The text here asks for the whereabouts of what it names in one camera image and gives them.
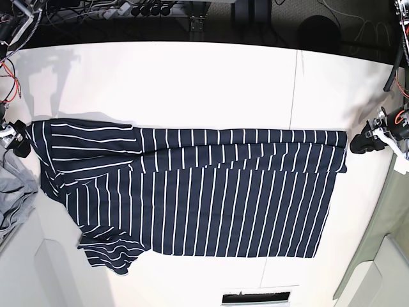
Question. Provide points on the white power strip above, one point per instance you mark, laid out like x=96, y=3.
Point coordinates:
x=111, y=12

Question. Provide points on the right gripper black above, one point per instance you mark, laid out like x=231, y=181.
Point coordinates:
x=22, y=146

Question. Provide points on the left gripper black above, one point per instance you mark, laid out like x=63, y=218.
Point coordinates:
x=393, y=124

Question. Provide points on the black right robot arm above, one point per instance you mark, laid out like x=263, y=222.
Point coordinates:
x=19, y=22

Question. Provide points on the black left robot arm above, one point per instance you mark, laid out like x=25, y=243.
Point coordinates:
x=402, y=50

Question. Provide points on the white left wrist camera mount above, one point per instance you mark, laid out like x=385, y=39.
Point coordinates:
x=379, y=132

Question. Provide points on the navy white striped t-shirt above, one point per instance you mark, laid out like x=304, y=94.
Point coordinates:
x=189, y=192

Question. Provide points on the grey crumpled cloth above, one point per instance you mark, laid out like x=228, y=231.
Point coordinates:
x=18, y=192

